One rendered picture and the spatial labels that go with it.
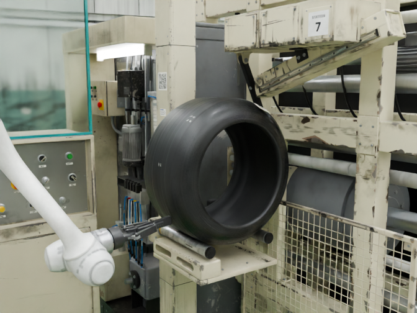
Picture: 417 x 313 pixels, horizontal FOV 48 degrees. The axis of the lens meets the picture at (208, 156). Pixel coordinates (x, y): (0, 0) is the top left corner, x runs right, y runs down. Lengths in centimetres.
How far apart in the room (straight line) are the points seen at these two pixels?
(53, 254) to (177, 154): 50
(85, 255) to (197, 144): 52
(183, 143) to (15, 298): 108
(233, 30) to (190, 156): 68
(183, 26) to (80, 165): 80
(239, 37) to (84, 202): 104
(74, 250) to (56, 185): 86
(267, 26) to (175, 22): 38
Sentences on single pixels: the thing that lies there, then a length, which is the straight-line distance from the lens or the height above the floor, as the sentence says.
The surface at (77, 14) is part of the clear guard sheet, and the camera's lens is 220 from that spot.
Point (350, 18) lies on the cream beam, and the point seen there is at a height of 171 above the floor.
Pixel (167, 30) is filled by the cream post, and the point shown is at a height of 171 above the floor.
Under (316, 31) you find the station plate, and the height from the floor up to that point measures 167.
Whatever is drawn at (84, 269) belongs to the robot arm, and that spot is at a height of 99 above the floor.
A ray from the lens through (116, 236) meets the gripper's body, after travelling 158.
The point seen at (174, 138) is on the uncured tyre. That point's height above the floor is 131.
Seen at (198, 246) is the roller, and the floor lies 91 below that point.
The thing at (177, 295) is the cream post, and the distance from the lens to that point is 215.
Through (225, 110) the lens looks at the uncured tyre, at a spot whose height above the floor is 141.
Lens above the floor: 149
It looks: 9 degrees down
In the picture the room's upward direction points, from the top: straight up
